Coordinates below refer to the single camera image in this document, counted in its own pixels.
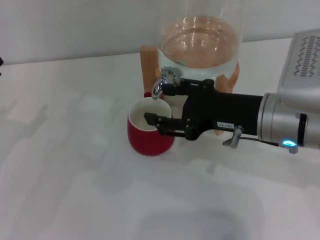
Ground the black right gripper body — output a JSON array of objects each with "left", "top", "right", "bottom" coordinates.
[{"left": 181, "top": 78, "right": 265, "bottom": 141}]

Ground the chrome faucet tap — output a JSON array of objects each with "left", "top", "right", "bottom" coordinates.
[{"left": 151, "top": 65, "right": 182, "bottom": 100}]

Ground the red ceramic cup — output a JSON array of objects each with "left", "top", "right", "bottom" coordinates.
[{"left": 127, "top": 91, "right": 176, "bottom": 157}]

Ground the wooden dispenser stand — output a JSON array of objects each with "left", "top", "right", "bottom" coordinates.
[{"left": 140, "top": 44, "right": 241, "bottom": 137}]

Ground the glass water dispenser jar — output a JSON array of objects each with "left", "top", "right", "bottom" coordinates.
[{"left": 157, "top": 0, "right": 245, "bottom": 83}]

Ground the thin right gripper cable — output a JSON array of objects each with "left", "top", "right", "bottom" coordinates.
[{"left": 222, "top": 125, "right": 300, "bottom": 155}]

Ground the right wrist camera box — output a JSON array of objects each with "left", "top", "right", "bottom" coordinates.
[{"left": 277, "top": 28, "right": 320, "bottom": 97}]

